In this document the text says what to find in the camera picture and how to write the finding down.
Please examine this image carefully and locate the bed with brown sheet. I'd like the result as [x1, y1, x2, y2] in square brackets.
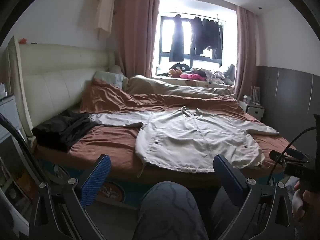
[31, 90, 298, 205]

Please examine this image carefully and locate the person's right hand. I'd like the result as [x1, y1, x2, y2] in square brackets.
[292, 180, 320, 223]

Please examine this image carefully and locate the printed window seat cushion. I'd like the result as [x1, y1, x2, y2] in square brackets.
[152, 76, 234, 89]

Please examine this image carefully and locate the light green pillow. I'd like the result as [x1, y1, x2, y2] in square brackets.
[94, 70, 124, 89]

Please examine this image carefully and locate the beige duvet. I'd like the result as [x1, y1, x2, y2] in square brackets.
[122, 75, 234, 99]

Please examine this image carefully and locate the clothes rail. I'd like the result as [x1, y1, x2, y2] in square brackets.
[162, 12, 227, 23]

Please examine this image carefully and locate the black garment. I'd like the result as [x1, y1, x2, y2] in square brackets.
[32, 110, 99, 153]

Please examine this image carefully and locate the black plush toy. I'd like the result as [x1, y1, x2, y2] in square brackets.
[171, 62, 192, 72]

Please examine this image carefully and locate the beige jacket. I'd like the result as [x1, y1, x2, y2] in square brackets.
[89, 106, 280, 174]

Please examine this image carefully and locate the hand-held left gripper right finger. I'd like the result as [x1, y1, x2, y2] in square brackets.
[212, 154, 295, 240]

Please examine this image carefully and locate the pile of clothes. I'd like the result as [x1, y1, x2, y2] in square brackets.
[192, 65, 236, 85]

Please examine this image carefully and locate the cream hanging cloth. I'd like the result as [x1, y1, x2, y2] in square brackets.
[96, 0, 116, 40]

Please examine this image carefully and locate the dark hanging jacket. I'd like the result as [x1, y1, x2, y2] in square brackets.
[201, 17, 223, 59]
[189, 16, 204, 55]

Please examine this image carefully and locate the person's leg in patterned trousers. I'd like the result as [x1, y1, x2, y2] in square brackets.
[132, 181, 209, 240]

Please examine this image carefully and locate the small white nightstand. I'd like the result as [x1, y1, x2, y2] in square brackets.
[239, 100, 265, 122]

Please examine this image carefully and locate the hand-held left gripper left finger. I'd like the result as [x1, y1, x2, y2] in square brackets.
[29, 154, 112, 240]

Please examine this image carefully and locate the thick black cable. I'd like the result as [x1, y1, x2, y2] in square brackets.
[0, 114, 54, 190]

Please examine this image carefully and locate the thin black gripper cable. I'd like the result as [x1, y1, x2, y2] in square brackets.
[267, 126, 320, 188]

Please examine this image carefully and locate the window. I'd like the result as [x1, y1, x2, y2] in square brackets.
[151, 0, 238, 79]

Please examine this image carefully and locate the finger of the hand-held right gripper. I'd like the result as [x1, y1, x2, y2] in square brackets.
[287, 148, 310, 160]
[269, 150, 293, 164]

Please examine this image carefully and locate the white router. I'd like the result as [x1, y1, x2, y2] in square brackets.
[251, 86, 261, 105]

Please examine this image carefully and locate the pink cloth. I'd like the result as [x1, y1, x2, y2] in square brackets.
[180, 72, 208, 81]

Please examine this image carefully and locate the cream leather headboard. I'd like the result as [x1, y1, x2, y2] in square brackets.
[7, 36, 124, 137]

